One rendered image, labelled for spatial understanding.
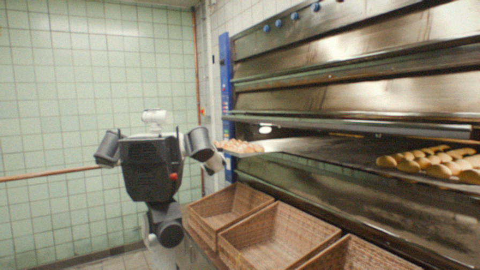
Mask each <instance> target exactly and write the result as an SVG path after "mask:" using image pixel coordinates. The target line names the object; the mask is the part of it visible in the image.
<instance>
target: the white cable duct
mask: <svg viewBox="0 0 480 270"><path fill-rule="evenodd" d="M208 5H209V0H206V22H207V43H208V65H209V86H210V98H211V119H212V141H213V142H214V141H216V140H215V118H214V95H213V74H212V51H211V29H210V17H209V9H208ZM214 184H215V192H216V191H218V174H217V173H216V174H214Z"/></svg>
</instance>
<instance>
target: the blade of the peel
mask: <svg viewBox="0 0 480 270"><path fill-rule="evenodd" d="M264 148H265V151H264V152H254V153H237V152H233V151H230V150H227V149H224V148H223V152H224V153H227V154H230V155H234V156H237V157H239V158H242V157H246V156H253V155H260V154H266V153H273V152H280V151H284V150H281V149H276V148H270V147H266V146H264Z"/></svg>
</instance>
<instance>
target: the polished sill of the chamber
mask: <svg viewBox="0 0 480 270"><path fill-rule="evenodd" d="M263 155H268V156H272V157H275V158H279V159H283V160H287V161H291V162H295V163H299V164H303V165H306V166H310V167H314V168H318V169H322V170H326V171H330V172H333V173H337V174H341V175H346V176H349V177H353V178H358V179H362V180H365V181H368V182H372V183H377V184H381V185H385V186H389V187H392V188H396V189H400V190H404V191H408V192H412V193H416V194H420V195H423V196H427V197H431V198H435V199H439V200H443V201H447V202H450V203H454V204H458V205H462V206H467V207H471V208H474V209H478V210H480V194H479V193H474V192H469V191H464V190H459V189H455V188H451V187H446V186H441V185H437V184H432V183H427V182H422V181H417V180H414V179H409V178H404V177H400V176H394V175H390V174H385V173H381V172H377V171H372V170H367V169H362V168H357V167H352V166H348V165H345V164H339V163H335V162H330V161H325V160H320V159H315V158H312V157H307V156H302V155H297V154H293V153H288V152H283V151H280V152H273V153H266V154H263Z"/></svg>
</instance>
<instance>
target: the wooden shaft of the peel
mask: <svg viewBox="0 0 480 270"><path fill-rule="evenodd" d="M95 169H103V168H101V167H99V165H97V164H94V165H90V166H82V167H74V168H65V169H57V170H50V171H42V172H34V173H29V174H21V175H13V176H5V177H0V183H3V182H10V181H18V180H23V179H30V178H38V177H46V176H53V175H60V174H68V173H76V172H80V171H88V170H95Z"/></svg>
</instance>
